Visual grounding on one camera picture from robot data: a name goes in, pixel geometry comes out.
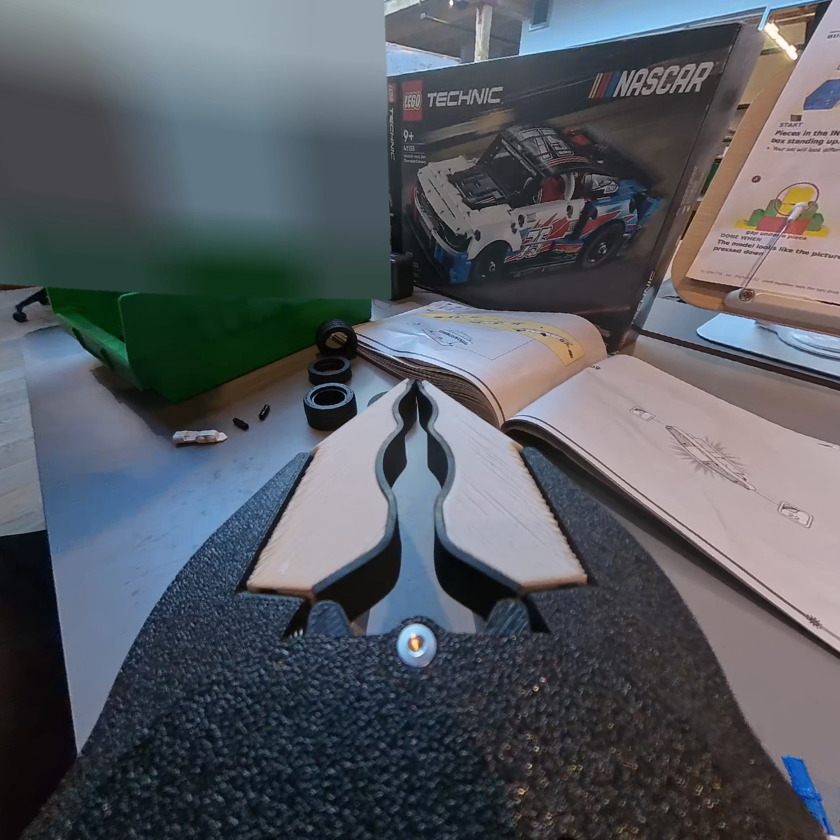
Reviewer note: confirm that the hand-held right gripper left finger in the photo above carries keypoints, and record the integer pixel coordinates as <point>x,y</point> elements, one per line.
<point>328,518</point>

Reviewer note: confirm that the small white curved panel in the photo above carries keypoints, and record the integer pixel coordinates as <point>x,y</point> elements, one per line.
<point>200,436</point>

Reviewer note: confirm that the wide black rubber tire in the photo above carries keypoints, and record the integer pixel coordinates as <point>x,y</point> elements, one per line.
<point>325,338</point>
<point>312,413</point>

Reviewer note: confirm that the black jacket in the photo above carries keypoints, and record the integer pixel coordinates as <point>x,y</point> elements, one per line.
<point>26,656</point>

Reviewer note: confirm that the race car print box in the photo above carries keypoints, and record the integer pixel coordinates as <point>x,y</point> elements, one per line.
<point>558,131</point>

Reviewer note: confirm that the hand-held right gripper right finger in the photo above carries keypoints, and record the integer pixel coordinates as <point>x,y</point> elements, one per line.
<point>505,518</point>

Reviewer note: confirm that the green storage bin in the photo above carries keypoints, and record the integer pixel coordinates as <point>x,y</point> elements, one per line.
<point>197,348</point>

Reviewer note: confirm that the grey desk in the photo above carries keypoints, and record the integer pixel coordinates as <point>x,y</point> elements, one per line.
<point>131,525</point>

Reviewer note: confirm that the clipped paper sheet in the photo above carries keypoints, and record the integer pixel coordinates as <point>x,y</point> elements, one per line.
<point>774,164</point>

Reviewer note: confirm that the office chair wheel base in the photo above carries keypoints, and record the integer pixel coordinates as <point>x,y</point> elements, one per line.
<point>26,308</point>

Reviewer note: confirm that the open instruction booklet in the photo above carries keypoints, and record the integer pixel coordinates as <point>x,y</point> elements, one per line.
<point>656,426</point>

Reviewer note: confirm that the white tray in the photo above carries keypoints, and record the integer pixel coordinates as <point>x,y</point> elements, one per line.
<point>741,334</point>

